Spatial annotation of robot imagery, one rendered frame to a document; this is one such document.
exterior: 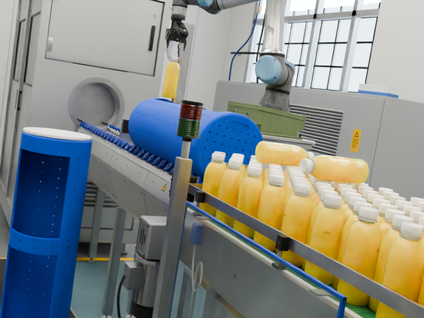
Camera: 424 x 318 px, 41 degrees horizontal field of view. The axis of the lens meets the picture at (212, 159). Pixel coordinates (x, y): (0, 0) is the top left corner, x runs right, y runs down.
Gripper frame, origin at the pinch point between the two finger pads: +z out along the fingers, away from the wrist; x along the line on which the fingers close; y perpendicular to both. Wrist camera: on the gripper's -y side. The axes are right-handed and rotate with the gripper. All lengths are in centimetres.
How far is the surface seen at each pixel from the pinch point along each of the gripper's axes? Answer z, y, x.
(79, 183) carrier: 58, -34, 46
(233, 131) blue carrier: 27, -76, 2
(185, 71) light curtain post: 3, 66, -33
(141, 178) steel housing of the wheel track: 57, -18, 15
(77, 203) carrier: 67, -34, 46
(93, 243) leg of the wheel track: 130, 121, -4
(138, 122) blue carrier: 32.8, -5.2, 15.3
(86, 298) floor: 143, 56, 13
